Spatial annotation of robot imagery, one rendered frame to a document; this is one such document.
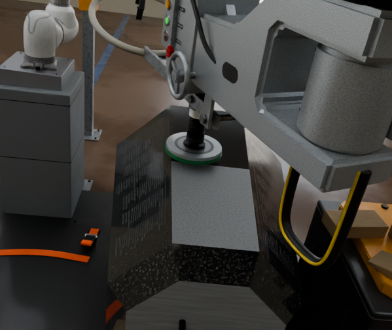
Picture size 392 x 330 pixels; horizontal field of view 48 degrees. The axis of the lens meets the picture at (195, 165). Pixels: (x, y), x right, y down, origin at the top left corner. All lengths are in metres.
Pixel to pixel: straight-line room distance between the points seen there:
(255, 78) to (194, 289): 0.60
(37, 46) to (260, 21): 1.57
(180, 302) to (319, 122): 0.66
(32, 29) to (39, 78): 0.24
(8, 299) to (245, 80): 1.61
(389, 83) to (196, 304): 0.78
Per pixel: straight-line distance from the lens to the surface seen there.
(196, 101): 1.48
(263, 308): 1.33
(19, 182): 2.69
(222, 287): 1.26
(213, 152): 1.63
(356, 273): 1.56
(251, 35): 1.12
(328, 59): 0.91
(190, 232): 1.31
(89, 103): 3.58
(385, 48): 0.86
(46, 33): 2.44
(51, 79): 2.41
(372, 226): 1.65
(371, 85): 0.90
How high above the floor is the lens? 1.68
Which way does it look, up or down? 29 degrees down
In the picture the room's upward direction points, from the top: 8 degrees clockwise
